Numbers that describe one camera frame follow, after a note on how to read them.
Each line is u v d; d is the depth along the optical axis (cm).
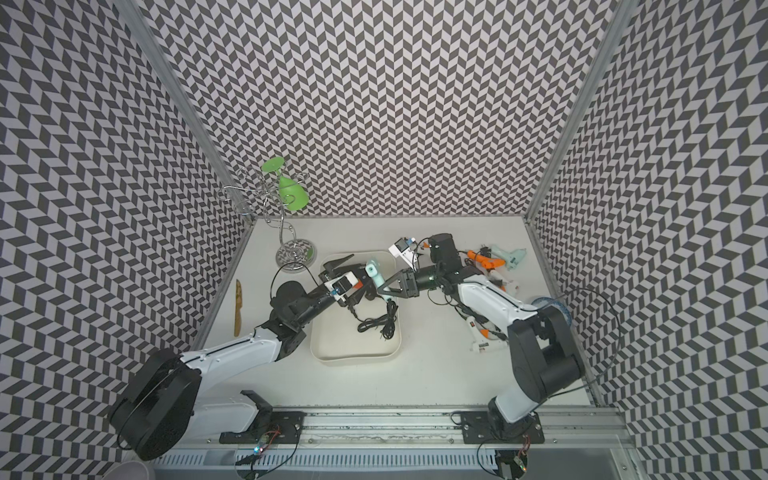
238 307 94
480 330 89
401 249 72
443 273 68
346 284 64
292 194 94
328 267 70
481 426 74
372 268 72
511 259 102
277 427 71
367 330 89
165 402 41
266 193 84
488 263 98
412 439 73
